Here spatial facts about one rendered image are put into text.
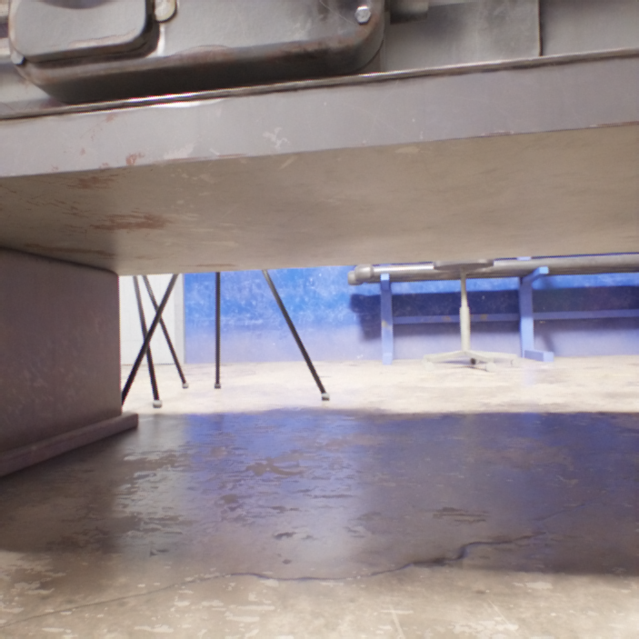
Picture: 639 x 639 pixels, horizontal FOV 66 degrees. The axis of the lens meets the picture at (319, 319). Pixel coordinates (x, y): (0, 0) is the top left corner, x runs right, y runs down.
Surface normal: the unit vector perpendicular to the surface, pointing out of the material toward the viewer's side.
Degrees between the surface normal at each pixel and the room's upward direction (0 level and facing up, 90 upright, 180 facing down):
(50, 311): 90
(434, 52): 90
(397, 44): 90
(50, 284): 90
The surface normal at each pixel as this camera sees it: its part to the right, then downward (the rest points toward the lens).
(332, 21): -0.14, -0.02
